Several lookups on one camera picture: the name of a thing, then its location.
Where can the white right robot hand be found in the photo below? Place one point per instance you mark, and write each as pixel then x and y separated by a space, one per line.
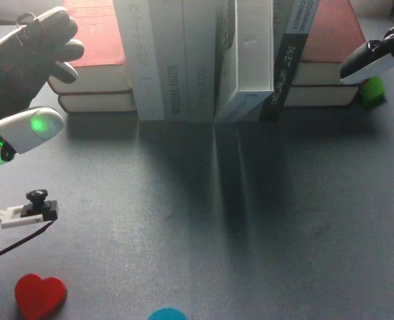
pixel 20 66

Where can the white book printed made in china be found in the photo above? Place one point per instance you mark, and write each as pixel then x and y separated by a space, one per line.
pixel 200 50

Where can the red heart toy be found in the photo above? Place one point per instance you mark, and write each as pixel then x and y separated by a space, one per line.
pixel 40 296

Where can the grey table cloth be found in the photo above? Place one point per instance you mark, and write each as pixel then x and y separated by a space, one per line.
pixel 196 216

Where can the blue round toy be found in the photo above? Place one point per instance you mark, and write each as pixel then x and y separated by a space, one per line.
pixel 168 315

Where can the green toy block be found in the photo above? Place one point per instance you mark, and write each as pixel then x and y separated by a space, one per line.
pixel 372 91

